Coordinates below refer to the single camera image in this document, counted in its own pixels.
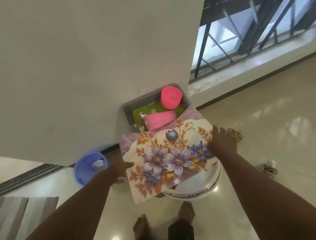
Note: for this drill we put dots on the person's right hand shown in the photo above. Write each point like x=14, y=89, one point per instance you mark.
x=223, y=143

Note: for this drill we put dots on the person's left hand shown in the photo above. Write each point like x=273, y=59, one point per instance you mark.
x=118, y=171

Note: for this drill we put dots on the stack of floral plates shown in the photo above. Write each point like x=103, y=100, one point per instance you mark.
x=197, y=183

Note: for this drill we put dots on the steel fork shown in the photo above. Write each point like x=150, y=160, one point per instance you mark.
x=135, y=126
x=141, y=128

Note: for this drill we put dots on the floral placemat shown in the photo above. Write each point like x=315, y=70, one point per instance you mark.
x=172, y=158

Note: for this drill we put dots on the steel spoon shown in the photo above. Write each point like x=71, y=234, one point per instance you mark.
x=142, y=115

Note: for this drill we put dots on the stack of pink cups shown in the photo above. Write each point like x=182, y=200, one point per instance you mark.
x=160, y=120

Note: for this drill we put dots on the stack of pink bowls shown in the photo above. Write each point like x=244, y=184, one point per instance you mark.
x=171, y=97

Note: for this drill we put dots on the person's left forearm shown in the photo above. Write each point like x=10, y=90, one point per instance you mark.
x=74, y=212

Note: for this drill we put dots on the person's right forearm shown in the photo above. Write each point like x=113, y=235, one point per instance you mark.
x=259, y=197

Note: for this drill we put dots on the person's left foot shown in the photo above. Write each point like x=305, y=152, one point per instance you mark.
x=142, y=227

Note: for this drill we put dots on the person's foot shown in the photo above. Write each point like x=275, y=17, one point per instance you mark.
x=142, y=227
x=186, y=211

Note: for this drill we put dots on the person's right foot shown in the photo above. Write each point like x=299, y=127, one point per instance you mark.
x=186, y=211

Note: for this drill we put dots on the person's dark clothing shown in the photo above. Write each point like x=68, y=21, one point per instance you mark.
x=180, y=231

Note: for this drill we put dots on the crumpled brown paper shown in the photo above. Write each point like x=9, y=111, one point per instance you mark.
x=235, y=134

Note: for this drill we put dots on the crumpled white paper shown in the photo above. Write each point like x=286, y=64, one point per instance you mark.
x=98, y=164

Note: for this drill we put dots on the blue waste bin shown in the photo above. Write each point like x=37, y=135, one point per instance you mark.
x=84, y=170

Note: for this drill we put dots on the crumpled colourful paper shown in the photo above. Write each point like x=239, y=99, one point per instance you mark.
x=269, y=170

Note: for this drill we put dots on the green cloth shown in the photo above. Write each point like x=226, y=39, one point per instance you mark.
x=148, y=108

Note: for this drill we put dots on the grey plastic tray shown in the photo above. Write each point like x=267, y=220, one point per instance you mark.
x=145, y=99

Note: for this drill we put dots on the black barred window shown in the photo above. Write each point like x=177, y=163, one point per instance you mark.
x=203, y=49

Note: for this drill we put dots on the grey striped doormat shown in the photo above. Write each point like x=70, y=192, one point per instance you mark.
x=24, y=215

